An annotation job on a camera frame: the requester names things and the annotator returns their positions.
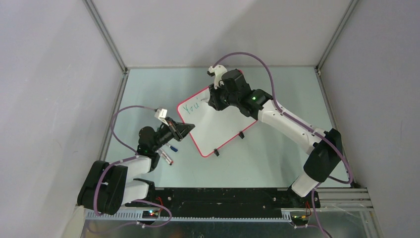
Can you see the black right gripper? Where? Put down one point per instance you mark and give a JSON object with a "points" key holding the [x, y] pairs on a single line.
{"points": [[214, 101]]}

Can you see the right electronics board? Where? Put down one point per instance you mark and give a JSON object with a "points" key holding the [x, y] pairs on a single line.
{"points": [[300, 219]]}

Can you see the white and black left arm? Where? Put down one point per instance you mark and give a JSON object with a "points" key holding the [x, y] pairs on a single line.
{"points": [[108, 186]]}

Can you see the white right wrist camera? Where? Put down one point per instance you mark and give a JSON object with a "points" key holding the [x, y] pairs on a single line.
{"points": [[217, 72]]}

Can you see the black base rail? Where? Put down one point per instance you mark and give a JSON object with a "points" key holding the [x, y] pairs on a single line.
{"points": [[234, 203]]}

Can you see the electronics board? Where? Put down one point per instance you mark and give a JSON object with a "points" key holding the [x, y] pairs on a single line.
{"points": [[150, 214], [300, 219]]}

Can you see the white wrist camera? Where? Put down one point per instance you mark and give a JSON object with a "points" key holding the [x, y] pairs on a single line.
{"points": [[160, 114], [217, 72]]}

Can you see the left electronics board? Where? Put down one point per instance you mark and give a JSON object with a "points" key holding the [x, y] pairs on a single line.
{"points": [[150, 214]]}

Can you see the blue capped white marker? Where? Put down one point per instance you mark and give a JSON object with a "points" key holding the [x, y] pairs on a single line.
{"points": [[172, 147]]}

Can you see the black capped white marker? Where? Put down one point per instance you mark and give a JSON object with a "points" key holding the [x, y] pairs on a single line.
{"points": [[164, 159]]}

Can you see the red framed whiteboard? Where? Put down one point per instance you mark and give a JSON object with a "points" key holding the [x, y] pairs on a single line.
{"points": [[213, 129]]}

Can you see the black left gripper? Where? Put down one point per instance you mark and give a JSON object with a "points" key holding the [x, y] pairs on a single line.
{"points": [[179, 130]]}

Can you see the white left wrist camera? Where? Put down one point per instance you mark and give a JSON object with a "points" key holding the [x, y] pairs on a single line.
{"points": [[160, 114]]}

